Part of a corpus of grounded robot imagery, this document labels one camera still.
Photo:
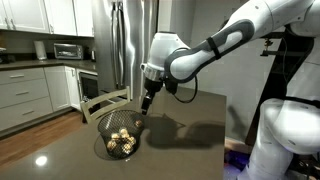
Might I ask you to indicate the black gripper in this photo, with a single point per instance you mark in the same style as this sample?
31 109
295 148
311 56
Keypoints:
152 87

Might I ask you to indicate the burger candy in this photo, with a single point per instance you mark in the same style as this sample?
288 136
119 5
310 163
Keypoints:
123 131
115 136
138 123
111 145

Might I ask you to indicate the wooden chair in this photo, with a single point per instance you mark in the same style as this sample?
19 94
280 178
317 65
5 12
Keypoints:
97 107

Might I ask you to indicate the built-in black oven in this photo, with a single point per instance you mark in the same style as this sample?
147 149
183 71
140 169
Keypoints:
89 86

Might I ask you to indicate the stainless steel refrigerator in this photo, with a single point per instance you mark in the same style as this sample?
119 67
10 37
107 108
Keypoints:
123 32

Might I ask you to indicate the toaster oven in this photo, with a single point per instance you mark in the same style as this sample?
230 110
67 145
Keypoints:
68 51

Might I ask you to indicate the white upper kitchen cabinets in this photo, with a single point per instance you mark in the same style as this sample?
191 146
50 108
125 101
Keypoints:
58 17

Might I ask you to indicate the white kitchen cabinets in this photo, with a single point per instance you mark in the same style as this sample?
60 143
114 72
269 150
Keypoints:
29 94
58 17

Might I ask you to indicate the paper towel roll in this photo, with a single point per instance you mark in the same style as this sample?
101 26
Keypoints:
40 50

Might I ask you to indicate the white lower kitchen cabinets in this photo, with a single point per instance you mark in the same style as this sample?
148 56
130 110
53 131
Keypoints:
29 94

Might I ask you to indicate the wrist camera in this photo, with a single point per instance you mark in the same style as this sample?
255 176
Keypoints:
171 87

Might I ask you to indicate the black wire mesh basket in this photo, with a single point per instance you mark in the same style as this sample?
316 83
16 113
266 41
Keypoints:
112 122

